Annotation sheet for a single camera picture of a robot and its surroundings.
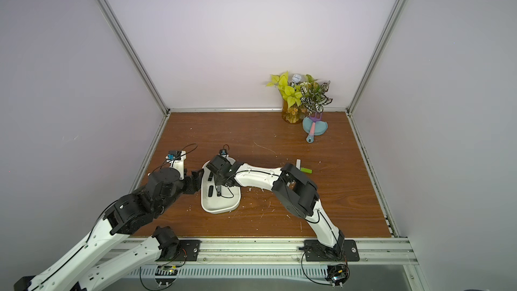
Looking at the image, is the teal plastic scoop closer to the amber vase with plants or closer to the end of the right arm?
the amber vase with plants

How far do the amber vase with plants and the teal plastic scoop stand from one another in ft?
0.38

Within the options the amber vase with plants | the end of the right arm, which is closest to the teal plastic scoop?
the amber vase with plants

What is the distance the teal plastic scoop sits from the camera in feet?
3.53

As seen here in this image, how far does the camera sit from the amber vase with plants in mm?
940
